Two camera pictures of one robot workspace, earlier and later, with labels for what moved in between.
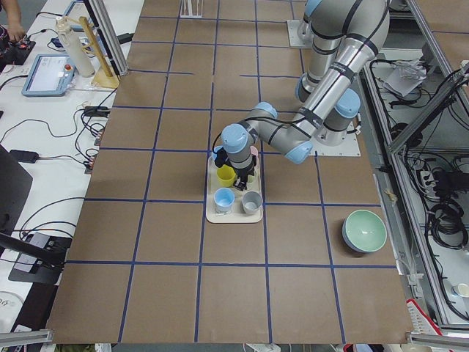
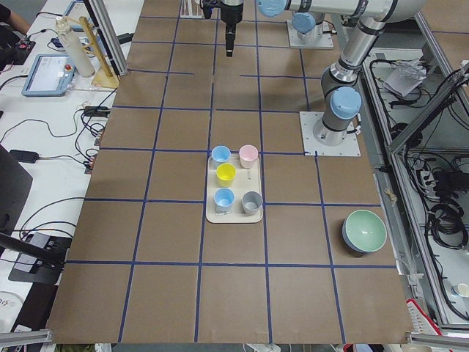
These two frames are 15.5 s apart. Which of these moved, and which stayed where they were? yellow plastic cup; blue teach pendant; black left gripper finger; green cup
Moved: black left gripper finger
Stayed: green cup; yellow plastic cup; blue teach pendant
